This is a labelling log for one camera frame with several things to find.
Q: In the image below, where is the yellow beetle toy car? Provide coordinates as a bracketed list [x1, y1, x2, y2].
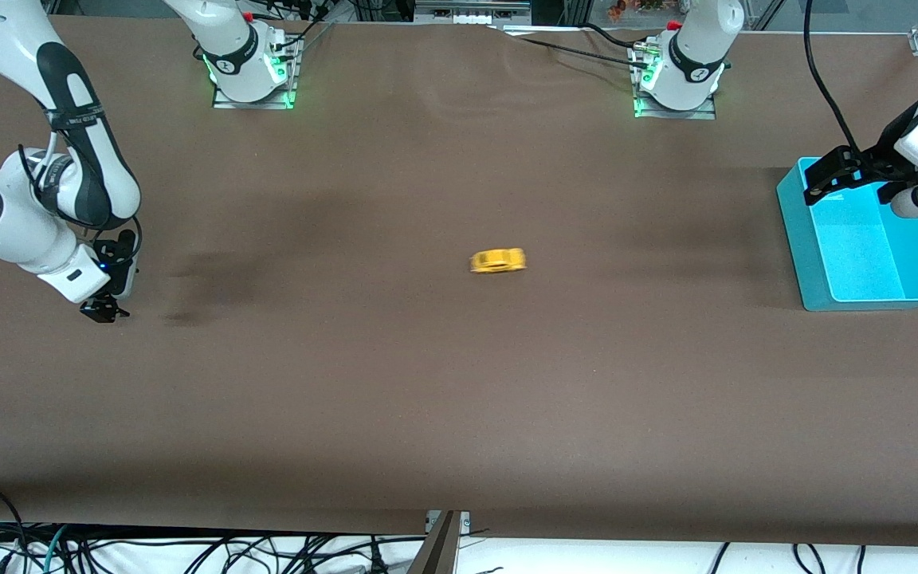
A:
[469, 248, 527, 275]

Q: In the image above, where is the turquoise plastic bin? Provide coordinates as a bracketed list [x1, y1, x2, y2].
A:
[776, 156, 918, 312]

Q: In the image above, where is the grey power strip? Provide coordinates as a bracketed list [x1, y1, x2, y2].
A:
[415, 0, 532, 26]

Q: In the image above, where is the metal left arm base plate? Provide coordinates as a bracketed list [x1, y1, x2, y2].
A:
[632, 44, 717, 120]

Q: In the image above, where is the teal floor cable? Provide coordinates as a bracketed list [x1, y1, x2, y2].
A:
[43, 524, 72, 574]

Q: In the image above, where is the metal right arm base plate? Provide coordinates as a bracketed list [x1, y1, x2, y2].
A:
[212, 36, 300, 111]

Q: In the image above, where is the black cable across table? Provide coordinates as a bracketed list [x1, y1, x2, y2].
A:
[499, 22, 653, 71]

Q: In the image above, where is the black cable at right base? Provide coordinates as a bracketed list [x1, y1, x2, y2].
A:
[268, 0, 334, 57]

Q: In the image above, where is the grey table support post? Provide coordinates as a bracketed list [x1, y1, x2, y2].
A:
[407, 510, 472, 574]

